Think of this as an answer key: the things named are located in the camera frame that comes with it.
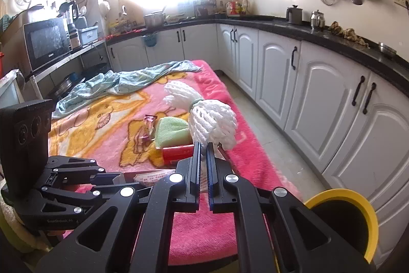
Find red tube package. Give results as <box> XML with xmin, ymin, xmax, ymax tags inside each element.
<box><xmin>162</xmin><ymin>144</ymin><xmax>194</xmax><ymax>166</ymax></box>

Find white tissue packet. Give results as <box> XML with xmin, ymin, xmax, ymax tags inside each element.
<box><xmin>123</xmin><ymin>169</ymin><xmax>175</xmax><ymax>186</ymax></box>

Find green foam net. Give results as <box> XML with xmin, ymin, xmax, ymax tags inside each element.
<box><xmin>155</xmin><ymin>116</ymin><xmax>193</xmax><ymax>149</ymax></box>

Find white foam fruit net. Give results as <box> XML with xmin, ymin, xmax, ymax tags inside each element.
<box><xmin>164</xmin><ymin>80</ymin><xmax>238</xmax><ymax>150</ymax></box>

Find yellow rim trash bin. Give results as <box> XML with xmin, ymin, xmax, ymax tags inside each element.
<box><xmin>274</xmin><ymin>188</ymin><xmax>379</xmax><ymax>273</ymax></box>

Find pink cartoon blanket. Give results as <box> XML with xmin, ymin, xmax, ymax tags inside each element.
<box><xmin>49</xmin><ymin>60</ymin><xmax>300</xmax><ymax>265</ymax></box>

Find light blue cloth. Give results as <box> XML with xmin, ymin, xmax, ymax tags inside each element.
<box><xmin>52</xmin><ymin>60</ymin><xmax>201</xmax><ymax>120</ymax></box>

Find lower white cabinets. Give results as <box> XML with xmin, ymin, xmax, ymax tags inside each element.
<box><xmin>108</xmin><ymin>24</ymin><xmax>408</xmax><ymax>265</ymax></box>

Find teal hanging basket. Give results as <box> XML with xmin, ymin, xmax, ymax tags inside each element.
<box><xmin>142</xmin><ymin>32</ymin><xmax>157</xmax><ymax>48</ymax></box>

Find microwave oven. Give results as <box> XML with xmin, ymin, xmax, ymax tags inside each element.
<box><xmin>23</xmin><ymin>17</ymin><xmax>71</xmax><ymax>72</ymax></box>

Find steel stock pot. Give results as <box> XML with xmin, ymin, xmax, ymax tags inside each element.
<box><xmin>143</xmin><ymin>11</ymin><xmax>166</xmax><ymax>29</ymax></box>

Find condiment bottles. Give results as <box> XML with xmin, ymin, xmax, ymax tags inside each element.
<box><xmin>225</xmin><ymin>0</ymin><xmax>249</xmax><ymax>17</ymax></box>

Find dark kettle pot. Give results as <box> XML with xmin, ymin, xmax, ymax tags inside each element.
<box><xmin>286</xmin><ymin>5</ymin><xmax>303</xmax><ymax>25</ymax></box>

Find steel teapot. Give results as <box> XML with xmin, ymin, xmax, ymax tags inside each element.
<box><xmin>310</xmin><ymin>10</ymin><xmax>325</xmax><ymax>31</ymax></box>

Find ginger roots pile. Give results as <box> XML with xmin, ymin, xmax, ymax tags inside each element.
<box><xmin>328</xmin><ymin>21</ymin><xmax>369</xmax><ymax>48</ymax></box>

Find black countertop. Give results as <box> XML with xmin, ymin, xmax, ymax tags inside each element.
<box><xmin>105</xmin><ymin>15</ymin><xmax>408</xmax><ymax>95</ymax></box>

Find steel bowl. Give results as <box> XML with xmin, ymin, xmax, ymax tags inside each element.
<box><xmin>378</xmin><ymin>42</ymin><xmax>397</xmax><ymax>59</ymax></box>

